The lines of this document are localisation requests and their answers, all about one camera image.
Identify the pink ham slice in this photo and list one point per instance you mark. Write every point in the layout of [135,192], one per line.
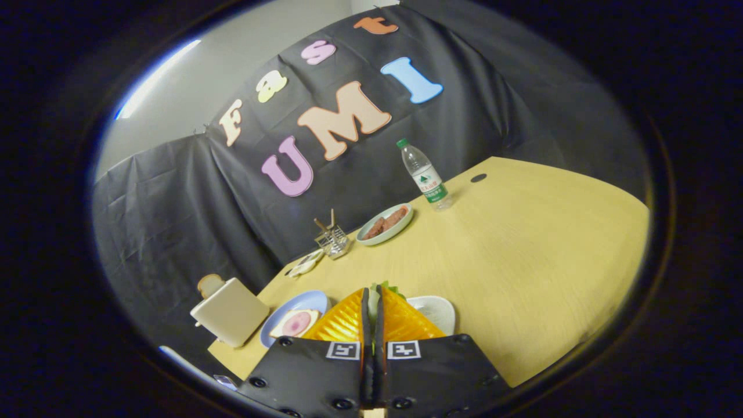
[297,323]

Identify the toasted bread slice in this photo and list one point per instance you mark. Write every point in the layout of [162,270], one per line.
[209,284]

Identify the pale green plate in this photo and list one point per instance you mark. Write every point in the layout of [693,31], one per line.
[400,223]

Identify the brown meat patty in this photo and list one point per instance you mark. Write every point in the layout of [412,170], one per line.
[374,229]
[396,217]

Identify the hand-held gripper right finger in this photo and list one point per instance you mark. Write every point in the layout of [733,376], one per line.
[441,371]

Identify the white plate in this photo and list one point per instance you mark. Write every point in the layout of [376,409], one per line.
[435,310]

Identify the green lettuce leaf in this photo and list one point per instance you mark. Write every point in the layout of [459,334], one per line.
[392,287]

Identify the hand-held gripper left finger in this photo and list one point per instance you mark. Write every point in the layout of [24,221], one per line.
[313,371]

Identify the cream toaster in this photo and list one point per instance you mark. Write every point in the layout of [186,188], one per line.
[232,313]

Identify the black backdrop cloth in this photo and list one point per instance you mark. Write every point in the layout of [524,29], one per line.
[174,220]

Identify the blue plate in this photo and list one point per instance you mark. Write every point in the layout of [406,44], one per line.
[305,301]

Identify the clear plastic water bottle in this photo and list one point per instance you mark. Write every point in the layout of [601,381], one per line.
[426,177]

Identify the small white dish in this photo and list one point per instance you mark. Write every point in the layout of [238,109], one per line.
[307,264]

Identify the white bread slice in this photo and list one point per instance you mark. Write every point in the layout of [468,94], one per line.
[280,331]

